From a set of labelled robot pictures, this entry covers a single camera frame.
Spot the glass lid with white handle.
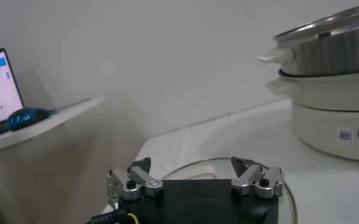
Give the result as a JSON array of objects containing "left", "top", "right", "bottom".
[{"left": 162, "top": 157, "right": 299, "bottom": 224}]

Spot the blue computer mouse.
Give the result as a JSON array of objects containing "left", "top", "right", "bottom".
[{"left": 5, "top": 107, "right": 51, "bottom": 132}]

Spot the white electric cooker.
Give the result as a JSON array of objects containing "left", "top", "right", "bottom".
[{"left": 266, "top": 69, "right": 359, "bottom": 163}]

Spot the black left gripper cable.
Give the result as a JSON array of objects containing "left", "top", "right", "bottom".
[{"left": 90, "top": 209, "right": 139, "bottom": 224}]

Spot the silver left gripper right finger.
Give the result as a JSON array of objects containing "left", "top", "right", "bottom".
[{"left": 230, "top": 156, "right": 285, "bottom": 200}]

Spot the white side table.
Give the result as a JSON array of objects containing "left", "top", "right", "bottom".
[{"left": 0, "top": 96, "right": 105, "bottom": 156}]

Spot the stainless steel steamer basket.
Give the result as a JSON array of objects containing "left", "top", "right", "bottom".
[{"left": 257, "top": 1, "right": 359, "bottom": 77}]

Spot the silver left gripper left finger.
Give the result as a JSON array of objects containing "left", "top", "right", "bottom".
[{"left": 105, "top": 156, "right": 165, "bottom": 201}]

